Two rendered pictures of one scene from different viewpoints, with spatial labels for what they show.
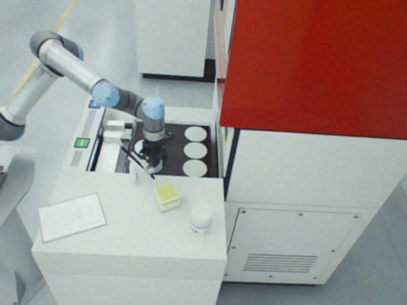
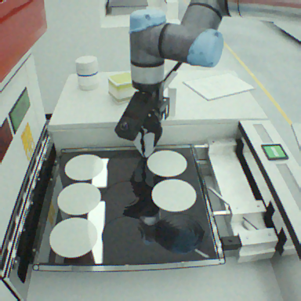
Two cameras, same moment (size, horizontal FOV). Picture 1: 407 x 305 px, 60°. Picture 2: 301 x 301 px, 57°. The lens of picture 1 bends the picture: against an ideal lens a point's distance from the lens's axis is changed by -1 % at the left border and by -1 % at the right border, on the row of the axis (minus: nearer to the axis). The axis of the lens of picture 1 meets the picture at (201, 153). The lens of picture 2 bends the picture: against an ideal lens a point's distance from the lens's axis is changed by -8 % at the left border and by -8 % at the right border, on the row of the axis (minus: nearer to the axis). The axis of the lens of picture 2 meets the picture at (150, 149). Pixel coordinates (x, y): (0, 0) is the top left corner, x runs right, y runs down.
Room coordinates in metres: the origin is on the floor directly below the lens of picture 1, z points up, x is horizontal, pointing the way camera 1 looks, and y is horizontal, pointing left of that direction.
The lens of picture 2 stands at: (1.58, 0.20, 1.39)
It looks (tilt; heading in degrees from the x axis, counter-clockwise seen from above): 38 degrees down; 181
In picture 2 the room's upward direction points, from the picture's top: straight up
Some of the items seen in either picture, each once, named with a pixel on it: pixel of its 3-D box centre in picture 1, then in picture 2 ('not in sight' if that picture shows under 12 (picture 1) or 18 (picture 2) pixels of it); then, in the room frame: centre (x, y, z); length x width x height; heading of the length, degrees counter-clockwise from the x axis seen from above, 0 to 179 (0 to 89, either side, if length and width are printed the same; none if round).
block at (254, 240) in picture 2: (115, 124); (256, 239); (1.23, 0.41, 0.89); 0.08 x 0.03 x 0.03; 95
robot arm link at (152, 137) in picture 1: (154, 131); (146, 70); (0.96, 0.18, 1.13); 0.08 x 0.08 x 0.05
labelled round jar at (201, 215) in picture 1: (201, 220); (87, 73); (0.68, -0.02, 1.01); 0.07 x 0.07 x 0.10
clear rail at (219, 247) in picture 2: (129, 147); (204, 194); (1.10, 0.32, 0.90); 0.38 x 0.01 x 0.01; 5
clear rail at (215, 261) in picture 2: (172, 122); (128, 267); (1.30, 0.15, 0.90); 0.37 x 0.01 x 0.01; 95
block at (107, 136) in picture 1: (112, 136); (246, 211); (1.15, 0.40, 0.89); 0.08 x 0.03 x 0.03; 95
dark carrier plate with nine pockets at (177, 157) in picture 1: (170, 149); (126, 197); (1.12, 0.13, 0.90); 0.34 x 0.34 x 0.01; 5
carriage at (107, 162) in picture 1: (110, 153); (235, 194); (1.08, 0.40, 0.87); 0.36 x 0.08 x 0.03; 5
